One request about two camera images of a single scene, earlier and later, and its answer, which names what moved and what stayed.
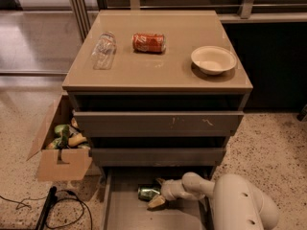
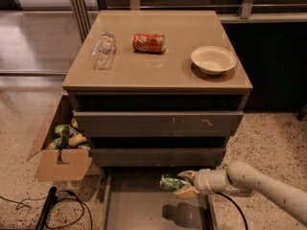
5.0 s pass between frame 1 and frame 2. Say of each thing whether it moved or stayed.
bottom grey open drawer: stayed
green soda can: moved
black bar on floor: stayed
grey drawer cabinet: stayed
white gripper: moved
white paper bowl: stayed
